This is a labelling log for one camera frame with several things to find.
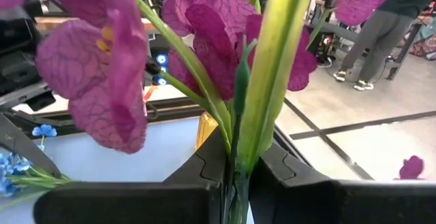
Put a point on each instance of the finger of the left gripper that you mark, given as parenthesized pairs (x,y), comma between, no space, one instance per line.
(20,139)

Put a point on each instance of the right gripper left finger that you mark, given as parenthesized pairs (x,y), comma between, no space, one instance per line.
(136,203)

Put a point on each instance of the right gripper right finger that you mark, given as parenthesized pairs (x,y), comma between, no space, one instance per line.
(340,203)

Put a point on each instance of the blue artificial flower bunch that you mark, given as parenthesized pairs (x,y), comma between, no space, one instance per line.
(22,165)

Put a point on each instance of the yellow glass vase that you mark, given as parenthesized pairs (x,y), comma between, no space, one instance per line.
(204,128)

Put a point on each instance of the fallen purple flower petal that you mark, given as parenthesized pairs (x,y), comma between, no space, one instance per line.
(412,167)

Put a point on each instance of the person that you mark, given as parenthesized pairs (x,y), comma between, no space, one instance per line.
(374,36)

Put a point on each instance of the black aluminium table frame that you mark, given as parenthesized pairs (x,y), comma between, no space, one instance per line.
(170,108)

